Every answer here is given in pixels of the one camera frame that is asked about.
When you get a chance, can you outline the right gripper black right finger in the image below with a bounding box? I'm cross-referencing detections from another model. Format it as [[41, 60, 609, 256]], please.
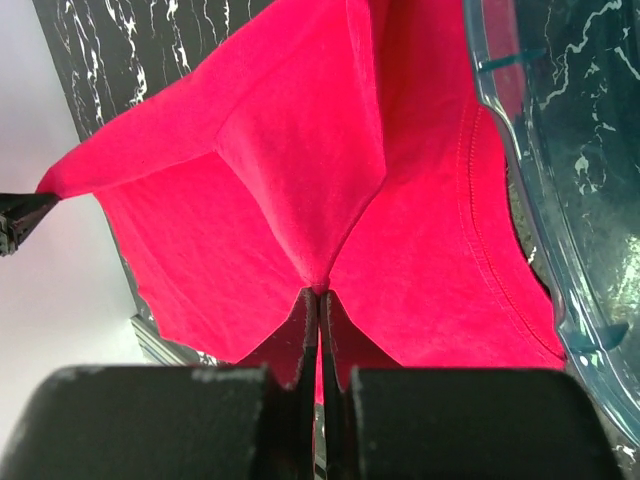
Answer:
[[318, 292, 623, 479]]

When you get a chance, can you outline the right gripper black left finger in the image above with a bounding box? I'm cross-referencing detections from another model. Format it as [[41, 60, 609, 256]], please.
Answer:
[[9, 289, 318, 479]]

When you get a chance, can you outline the aluminium front rail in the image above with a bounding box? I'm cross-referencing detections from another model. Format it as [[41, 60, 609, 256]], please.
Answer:
[[131, 315, 200, 366]]

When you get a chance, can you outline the teal transparent plastic bin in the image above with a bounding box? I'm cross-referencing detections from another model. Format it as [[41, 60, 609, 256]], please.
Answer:
[[464, 1, 639, 441]]

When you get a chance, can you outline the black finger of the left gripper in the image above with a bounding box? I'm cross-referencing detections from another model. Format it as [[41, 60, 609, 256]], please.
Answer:
[[0, 193, 60, 257]]

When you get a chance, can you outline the pink red t shirt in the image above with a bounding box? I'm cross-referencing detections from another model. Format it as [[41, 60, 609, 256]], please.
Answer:
[[38, 1, 563, 369]]

